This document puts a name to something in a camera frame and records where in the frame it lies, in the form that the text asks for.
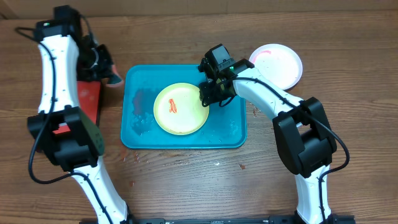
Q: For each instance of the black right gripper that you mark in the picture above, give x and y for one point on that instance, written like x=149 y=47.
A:
x=206 y=89

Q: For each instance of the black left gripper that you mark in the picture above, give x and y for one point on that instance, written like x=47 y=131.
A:
x=88 y=74

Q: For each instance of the yellow green plate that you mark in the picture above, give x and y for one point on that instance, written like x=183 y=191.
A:
x=178 y=109

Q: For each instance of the white plate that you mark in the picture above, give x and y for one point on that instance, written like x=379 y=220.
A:
x=279 y=64

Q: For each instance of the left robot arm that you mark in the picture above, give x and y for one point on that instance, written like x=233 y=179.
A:
x=78 y=152

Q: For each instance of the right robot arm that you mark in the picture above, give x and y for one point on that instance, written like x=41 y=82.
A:
x=302 y=132

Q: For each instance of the dark red sponge tray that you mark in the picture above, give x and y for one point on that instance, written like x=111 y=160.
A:
x=86 y=95

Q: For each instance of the teal plastic tray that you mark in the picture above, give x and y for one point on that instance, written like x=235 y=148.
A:
x=225 y=128

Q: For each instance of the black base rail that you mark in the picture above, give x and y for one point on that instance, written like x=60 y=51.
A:
x=273 y=219

